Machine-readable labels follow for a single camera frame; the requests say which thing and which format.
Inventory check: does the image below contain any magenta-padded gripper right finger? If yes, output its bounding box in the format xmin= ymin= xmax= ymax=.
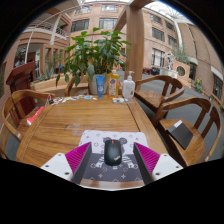
xmin=132 ymin=141 xmax=184 ymax=185

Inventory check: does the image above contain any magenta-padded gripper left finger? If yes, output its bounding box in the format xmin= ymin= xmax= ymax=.
xmin=40 ymin=141 xmax=93 ymax=185

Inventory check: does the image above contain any black computer mouse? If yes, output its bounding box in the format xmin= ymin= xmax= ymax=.
xmin=103 ymin=139 xmax=123 ymax=167

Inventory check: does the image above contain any grey white bear-print mouse pad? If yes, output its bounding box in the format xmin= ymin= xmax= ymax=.
xmin=77 ymin=129 xmax=149 ymax=183

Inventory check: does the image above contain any wooden armchair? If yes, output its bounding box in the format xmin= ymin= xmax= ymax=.
xmin=0 ymin=89 xmax=54 ymax=159
xmin=134 ymin=74 xmax=186 ymax=116
xmin=64 ymin=75 xmax=91 ymax=98
xmin=152 ymin=96 xmax=223 ymax=168

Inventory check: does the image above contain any black notebook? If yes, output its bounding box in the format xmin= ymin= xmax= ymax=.
xmin=166 ymin=119 xmax=194 ymax=151

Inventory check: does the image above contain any red and white box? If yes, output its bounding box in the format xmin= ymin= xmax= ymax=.
xmin=26 ymin=105 xmax=46 ymax=127

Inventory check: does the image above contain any white pump bottle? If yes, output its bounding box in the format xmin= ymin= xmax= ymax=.
xmin=121 ymin=70 xmax=136 ymax=100

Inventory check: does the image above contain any yellow flowering plant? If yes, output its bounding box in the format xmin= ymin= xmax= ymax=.
xmin=194 ymin=78 xmax=204 ymax=94

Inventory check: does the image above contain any blue squeeze tube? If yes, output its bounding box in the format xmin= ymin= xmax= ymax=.
xmin=95 ymin=74 xmax=107 ymax=99

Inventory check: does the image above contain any yellow liquid bottle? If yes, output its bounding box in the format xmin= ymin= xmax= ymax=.
xmin=107 ymin=68 xmax=121 ymax=99

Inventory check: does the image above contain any dark parked car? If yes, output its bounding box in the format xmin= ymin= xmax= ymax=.
xmin=143 ymin=66 xmax=161 ymax=76

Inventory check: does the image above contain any dark red wooden lectern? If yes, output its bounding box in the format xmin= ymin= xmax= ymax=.
xmin=5 ymin=60 xmax=37 ymax=116

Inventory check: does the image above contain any white stone statue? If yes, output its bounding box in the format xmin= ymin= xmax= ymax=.
xmin=165 ymin=51 xmax=176 ymax=71

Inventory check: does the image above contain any green potted plant, white pot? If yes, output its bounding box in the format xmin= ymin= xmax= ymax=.
xmin=55 ymin=27 xmax=133 ymax=96

